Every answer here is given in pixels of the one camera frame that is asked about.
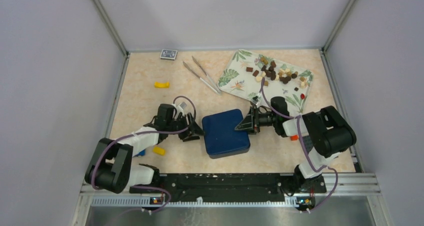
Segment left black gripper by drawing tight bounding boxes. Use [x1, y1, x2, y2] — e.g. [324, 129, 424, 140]
[166, 112, 207, 142]

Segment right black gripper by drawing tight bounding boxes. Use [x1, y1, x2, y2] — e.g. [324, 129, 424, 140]
[235, 106, 278, 135]

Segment dark blue box lid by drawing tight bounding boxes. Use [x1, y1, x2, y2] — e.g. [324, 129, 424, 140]
[201, 109, 251, 152]

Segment metal serving tongs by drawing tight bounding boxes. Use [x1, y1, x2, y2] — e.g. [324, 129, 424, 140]
[182, 55, 223, 96]

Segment dark blue chocolate box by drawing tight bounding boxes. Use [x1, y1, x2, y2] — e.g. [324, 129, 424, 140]
[206, 147, 250, 159]

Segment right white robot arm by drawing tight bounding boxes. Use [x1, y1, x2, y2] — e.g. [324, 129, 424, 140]
[235, 96, 357, 192]

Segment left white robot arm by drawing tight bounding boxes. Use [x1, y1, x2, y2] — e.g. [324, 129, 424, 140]
[84, 102, 205, 194]

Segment yellow brick lower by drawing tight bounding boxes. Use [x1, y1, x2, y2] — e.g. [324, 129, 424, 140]
[152, 146, 166, 156]

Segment leaf patterned tray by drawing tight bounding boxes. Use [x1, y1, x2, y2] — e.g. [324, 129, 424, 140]
[218, 49, 314, 116]

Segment orange red cube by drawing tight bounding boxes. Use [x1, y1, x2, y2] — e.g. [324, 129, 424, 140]
[290, 135, 299, 141]

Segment blue toy car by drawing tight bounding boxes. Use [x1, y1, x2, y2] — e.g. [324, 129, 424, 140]
[135, 150, 146, 157]

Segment yellow block behind gripper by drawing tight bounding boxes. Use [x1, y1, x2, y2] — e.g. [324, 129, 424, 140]
[154, 82, 170, 89]

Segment grey lego baseplate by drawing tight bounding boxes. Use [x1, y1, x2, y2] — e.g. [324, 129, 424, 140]
[302, 136, 314, 153]

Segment playing card deck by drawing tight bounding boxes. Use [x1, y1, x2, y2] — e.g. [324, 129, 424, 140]
[159, 49, 178, 61]

